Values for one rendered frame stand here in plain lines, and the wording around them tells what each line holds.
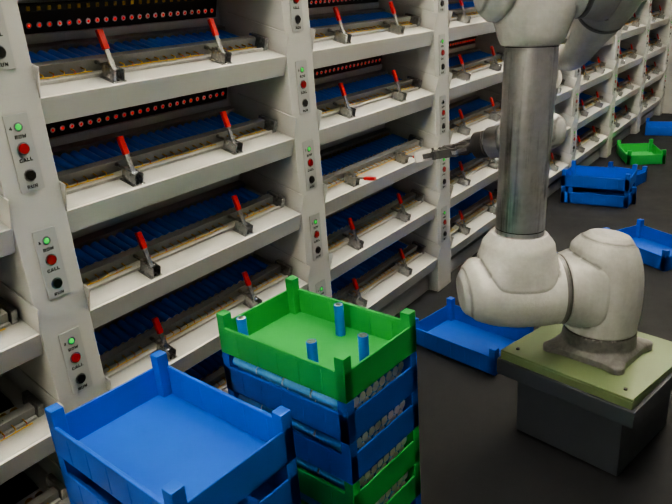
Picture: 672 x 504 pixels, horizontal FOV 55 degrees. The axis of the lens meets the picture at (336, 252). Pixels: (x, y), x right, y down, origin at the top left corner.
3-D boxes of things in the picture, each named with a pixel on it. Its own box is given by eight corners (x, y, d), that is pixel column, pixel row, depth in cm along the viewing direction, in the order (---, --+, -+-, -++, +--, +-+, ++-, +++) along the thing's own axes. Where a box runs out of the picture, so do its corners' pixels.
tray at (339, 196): (433, 164, 215) (439, 137, 210) (322, 218, 171) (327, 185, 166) (382, 143, 224) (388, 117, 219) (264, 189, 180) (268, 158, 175)
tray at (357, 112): (432, 106, 208) (442, 63, 201) (316, 147, 164) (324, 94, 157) (379, 87, 218) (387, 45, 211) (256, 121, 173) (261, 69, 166)
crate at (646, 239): (704, 259, 240) (707, 239, 237) (663, 271, 233) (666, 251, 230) (638, 236, 266) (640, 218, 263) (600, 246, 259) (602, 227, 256)
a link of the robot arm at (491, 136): (517, 152, 183) (497, 155, 186) (510, 120, 181) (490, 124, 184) (504, 159, 176) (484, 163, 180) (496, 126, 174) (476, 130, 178)
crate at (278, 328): (417, 350, 117) (415, 309, 114) (345, 404, 102) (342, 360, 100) (295, 310, 135) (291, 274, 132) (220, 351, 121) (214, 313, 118)
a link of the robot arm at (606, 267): (653, 339, 139) (667, 241, 131) (569, 344, 138) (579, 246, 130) (617, 308, 154) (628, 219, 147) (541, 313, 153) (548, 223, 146)
